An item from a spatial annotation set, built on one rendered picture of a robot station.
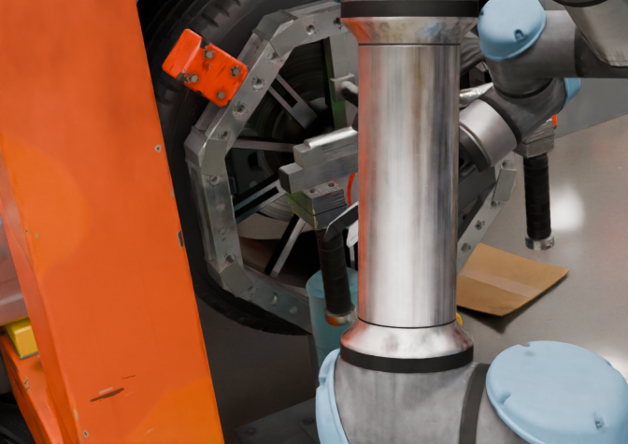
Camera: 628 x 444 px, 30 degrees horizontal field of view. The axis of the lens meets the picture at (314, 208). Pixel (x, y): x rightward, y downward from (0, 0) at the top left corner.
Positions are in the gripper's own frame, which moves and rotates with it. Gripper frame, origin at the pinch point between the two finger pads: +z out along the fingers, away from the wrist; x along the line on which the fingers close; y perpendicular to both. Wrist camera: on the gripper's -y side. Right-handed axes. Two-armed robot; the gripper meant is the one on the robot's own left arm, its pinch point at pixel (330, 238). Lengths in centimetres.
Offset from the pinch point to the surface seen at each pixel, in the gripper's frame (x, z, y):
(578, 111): 65, -56, 21
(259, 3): 38, -18, -28
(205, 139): 34.1, 1.4, -17.9
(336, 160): 19.2, -9.5, -4.8
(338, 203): 18.0, -5.9, -0.3
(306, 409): 96, 15, 38
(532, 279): 162, -53, 67
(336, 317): 23.8, 3.5, 12.5
